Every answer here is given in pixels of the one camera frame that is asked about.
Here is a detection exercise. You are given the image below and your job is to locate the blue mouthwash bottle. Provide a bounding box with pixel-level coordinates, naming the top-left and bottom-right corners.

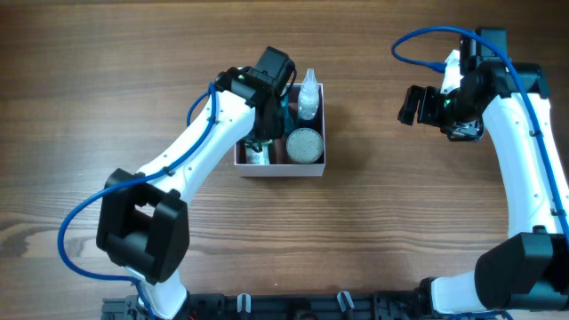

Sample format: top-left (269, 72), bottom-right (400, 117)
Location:
top-left (280, 95), bottom-right (296, 137)

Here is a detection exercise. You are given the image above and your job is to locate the white green soap box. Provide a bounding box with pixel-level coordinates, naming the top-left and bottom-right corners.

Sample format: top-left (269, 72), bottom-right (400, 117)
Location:
top-left (245, 145), bottom-right (270, 165)

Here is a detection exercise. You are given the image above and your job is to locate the white cotton bud tub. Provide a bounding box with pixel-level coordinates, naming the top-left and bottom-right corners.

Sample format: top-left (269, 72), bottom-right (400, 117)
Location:
top-left (286, 128), bottom-right (325, 164)

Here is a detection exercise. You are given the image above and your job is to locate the clear pump sanitizer bottle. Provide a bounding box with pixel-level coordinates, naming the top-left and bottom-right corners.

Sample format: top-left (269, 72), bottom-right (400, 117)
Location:
top-left (297, 68), bottom-right (320, 121)

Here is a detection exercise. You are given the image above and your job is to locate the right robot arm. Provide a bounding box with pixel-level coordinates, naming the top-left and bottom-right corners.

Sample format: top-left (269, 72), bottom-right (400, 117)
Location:
top-left (397, 58), bottom-right (568, 316)

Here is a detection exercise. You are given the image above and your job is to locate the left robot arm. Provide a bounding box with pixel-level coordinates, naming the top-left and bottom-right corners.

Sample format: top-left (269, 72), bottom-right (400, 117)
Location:
top-left (96, 66), bottom-right (296, 319)

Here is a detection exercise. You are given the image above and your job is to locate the pink open cardboard box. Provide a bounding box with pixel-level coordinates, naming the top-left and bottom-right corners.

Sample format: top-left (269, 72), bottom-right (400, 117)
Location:
top-left (233, 83), bottom-right (326, 178)

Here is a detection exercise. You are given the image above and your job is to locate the left blue cable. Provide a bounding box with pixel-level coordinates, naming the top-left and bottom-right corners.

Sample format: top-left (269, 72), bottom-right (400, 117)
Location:
top-left (57, 83), bottom-right (219, 320)

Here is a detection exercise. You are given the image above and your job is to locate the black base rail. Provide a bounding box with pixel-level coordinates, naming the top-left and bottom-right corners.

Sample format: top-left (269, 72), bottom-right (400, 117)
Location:
top-left (100, 291), bottom-right (428, 320)

